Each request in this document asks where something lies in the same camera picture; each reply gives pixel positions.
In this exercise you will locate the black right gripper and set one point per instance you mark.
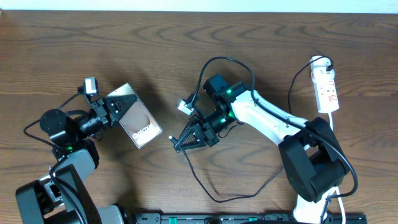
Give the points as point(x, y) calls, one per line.
point(203, 135)

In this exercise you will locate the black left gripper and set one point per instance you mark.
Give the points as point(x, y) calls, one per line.
point(103, 119)

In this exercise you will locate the smartphone with brown screen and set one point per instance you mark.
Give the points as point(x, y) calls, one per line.
point(138, 122)

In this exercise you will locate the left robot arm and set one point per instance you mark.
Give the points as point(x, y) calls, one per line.
point(61, 196)

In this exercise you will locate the white power strip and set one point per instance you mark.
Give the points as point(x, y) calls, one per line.
point(325, 90)

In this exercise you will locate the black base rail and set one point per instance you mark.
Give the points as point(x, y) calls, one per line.
point(236, 218)

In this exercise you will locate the white usb wall charger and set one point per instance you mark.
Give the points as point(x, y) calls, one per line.
point(321, 61)

